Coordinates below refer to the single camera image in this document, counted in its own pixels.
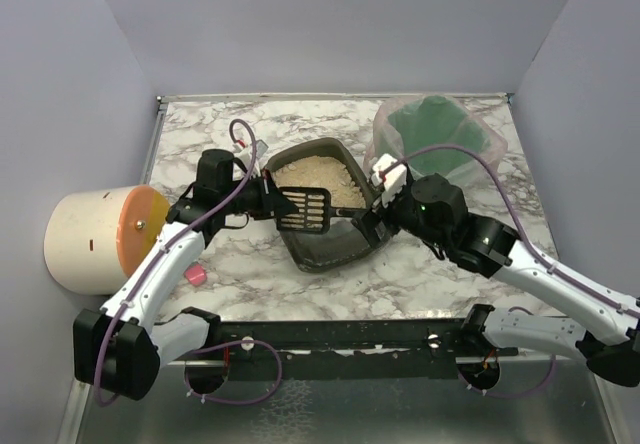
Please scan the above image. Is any black litter scoop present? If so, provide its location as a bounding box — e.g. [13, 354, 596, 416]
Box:
[276, 187, 366, 235]

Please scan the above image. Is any dark grey litter box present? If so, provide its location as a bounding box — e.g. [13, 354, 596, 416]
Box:
[266, 137, 392, 273]

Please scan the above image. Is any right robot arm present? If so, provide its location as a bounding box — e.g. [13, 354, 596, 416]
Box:
[364, 166, 639, 387]

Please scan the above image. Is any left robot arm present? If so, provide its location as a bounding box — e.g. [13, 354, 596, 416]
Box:
[72, 146, 294, 405]

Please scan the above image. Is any beige cat litter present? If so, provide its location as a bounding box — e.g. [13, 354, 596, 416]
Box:
[273, 156, 366, 209]

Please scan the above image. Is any clear plastic bin liner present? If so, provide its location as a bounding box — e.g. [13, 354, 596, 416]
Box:
[363, 94, 508, 186]

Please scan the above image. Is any small pink object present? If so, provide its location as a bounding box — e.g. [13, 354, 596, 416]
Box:
[184, 264, 207, 287]

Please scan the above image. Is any cream cylinder with orange lid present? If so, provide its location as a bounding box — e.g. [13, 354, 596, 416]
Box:
[43, 185, 170, 295]

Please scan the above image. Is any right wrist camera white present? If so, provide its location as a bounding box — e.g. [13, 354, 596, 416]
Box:
[369, 154, 408, 208]

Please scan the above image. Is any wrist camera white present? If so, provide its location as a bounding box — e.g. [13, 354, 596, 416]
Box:
[234, 140, 269, 167]
[369, 154, 408, 208]

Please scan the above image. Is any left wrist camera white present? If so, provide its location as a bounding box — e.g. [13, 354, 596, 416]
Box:
[234, 140, 269, 167]

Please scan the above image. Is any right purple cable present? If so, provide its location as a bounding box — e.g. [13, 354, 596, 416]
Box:
[384, 143, 640, 315]

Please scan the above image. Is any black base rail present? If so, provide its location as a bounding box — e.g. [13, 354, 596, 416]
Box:
[179, 318, 517, 381]

